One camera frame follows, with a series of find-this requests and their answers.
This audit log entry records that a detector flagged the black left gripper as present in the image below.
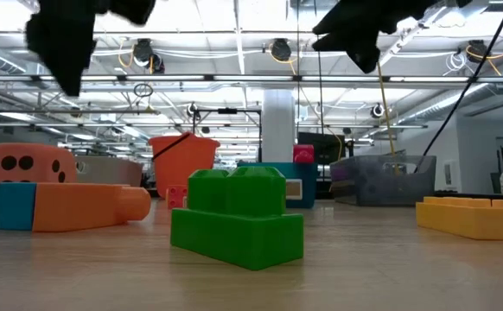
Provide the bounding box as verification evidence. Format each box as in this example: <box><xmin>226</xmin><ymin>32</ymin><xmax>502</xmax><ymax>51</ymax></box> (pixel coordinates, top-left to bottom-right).
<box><xmin>25</xmin><ymin>0</ymin><xmax>157</xmax><ymax>97</ymax></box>

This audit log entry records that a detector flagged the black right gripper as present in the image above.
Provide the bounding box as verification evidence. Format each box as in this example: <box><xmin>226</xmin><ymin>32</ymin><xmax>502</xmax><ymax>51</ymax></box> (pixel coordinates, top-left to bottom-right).
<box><xmin>311</xmin><ymin>0</ymin><xmax>473</xmax><ymax>74</ymax></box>

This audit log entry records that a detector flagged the orange foam die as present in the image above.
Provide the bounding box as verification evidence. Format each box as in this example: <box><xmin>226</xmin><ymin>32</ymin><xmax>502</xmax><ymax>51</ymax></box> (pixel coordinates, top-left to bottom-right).
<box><xmin>0</xmin><ymin>143</ymin><xmax>79</xmax><ymax>204</ymax></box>

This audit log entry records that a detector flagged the red block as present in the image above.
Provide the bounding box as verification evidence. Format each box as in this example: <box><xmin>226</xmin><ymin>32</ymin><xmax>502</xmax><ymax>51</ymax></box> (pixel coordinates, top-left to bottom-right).
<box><xmin>292</xmin><ymin>144</ymin><xmax>315</xmax><ymax>164</ymax></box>

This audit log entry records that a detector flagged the orange peg block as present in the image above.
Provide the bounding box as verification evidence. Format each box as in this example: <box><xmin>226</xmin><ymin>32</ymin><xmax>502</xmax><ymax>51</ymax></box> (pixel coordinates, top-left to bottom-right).
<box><xmin>32</xmin><ymin>182</ymin><xmax>152</xmax><ymax>233</ymax></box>

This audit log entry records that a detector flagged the light blue rounded block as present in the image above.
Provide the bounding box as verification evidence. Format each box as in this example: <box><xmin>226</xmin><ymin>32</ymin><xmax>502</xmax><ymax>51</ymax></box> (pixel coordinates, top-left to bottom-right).
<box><xmin>0</xmin><ymin>181</ymin><xmax>37</xmax><ymax>232</ymax></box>

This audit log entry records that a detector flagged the white square column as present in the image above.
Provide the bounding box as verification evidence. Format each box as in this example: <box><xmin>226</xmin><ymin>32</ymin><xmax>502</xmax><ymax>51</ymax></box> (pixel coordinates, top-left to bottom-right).
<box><xmin>262</xmin><ymin>89</ymin><xmax>296</xmax><ymax>163</ymax></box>

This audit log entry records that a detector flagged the black monitor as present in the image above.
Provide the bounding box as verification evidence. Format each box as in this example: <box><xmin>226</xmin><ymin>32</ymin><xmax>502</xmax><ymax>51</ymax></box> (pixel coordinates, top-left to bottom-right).
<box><xmin>297</xmin><ymin>131</ymin><xmax>347</xmax><ymax>165</ymax></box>

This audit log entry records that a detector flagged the clear light grey bin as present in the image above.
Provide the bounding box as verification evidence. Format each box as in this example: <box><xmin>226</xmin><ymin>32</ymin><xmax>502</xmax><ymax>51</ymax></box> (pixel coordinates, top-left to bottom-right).
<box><xmin>74</xmin><ymin>155</ymin><xmax>144</xmax><ymax>188</ymax></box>

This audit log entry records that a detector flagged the teal plastic bin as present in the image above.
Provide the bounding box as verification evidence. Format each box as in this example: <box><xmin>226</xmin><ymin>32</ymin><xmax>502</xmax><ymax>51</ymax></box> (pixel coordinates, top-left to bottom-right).
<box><xmin>237</xmin><ymin>161</ymin><xmax>320</xmax><ymax>209</ymax></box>

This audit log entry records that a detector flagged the orange pumpkin bucket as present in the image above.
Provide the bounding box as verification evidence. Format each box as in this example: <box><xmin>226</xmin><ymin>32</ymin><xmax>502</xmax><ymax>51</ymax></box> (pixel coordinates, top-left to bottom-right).
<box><xmin>149</xmin><ymin>131</ymin><xmax>222</xmax><ymax>200</ymax></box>

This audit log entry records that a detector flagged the smoky grey translucent bin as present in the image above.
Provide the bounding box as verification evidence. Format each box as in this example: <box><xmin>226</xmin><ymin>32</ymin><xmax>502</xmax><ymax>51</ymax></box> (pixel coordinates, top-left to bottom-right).
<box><xmin>329</xmin><ymin>154</ymin><xmax>437</xmax><ymax>207</ymax></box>

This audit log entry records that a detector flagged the orange lego brick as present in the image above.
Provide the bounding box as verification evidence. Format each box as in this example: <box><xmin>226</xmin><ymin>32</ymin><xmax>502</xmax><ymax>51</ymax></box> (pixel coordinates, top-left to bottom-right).
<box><xmin>166</xmin><ymin>185</ymin><xmax>188</xmax><ymax>211</ymax></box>

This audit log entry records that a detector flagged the yellow flat lego brick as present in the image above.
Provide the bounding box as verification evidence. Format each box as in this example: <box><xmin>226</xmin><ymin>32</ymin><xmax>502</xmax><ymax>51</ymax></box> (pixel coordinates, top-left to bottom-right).
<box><xmin>415</xmin><ymin>196</ymin><xmax>503</xmax><ymax>242</ymax></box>

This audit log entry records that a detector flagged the green two-stud block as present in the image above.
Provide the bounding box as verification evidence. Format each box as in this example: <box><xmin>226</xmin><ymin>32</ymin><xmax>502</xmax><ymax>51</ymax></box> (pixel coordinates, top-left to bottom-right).
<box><xmin>169</xmin><ymin>166</ymin><xmax>305</xmax><ymax>272</ymax></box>

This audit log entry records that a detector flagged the thin black hanging cable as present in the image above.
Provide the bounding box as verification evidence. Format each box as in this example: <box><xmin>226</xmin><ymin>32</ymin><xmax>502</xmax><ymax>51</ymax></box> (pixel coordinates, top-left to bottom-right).
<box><xmin>315</xmin><ymin>47</ymin><xmax>326</xmax><ymax>182</ymax></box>
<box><xmin>295</xmin><ymin>0</ymin><xmax>301</xmax><ymax>148</ymax></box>

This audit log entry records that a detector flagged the large black ceiling cable reel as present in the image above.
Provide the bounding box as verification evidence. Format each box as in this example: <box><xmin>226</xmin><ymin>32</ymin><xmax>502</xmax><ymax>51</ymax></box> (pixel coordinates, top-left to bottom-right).
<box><xmin>270</xmin><ymin>38</ymin><xmax>294</xmax><ymax>63</ymax></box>
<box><xmin>132</xmin><ymin>38</ymin><xmax>166</xmax><ymax>74</ymax></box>
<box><xmin>466</xmin><ymin>40</ymin><xmax>493</xmax><ymax>65</ymax></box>

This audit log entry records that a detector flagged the yellow cable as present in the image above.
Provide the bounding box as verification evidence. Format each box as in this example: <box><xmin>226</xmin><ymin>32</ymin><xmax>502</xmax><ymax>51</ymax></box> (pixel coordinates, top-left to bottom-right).
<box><xmin>376</xmin><ymin>62</ymin><xmax>402</xmax><ymax>176</ymax></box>

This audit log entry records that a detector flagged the thick black cable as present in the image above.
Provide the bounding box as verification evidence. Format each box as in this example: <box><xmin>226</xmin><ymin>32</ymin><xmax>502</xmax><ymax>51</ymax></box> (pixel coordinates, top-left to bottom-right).
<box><xmin>414</xmin><ymin>0</ymin><xmax>503</xmax><ymax>174</ymax></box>

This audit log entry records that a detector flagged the black background rig frame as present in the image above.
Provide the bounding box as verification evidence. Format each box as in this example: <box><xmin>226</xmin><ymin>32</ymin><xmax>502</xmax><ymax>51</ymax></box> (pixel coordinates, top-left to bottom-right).
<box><xmin>193</xmin><ymin>107</ymin><xmax>264</xmax><ymax>163</ymax></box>

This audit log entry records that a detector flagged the black aluminium table frame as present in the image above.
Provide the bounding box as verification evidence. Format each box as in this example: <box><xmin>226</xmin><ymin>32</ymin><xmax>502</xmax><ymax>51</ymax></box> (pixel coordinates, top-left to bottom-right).
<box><xmin>435</xmin><ymin>191</ymin><xmax>503</xmax><ymax>200</ymax></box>

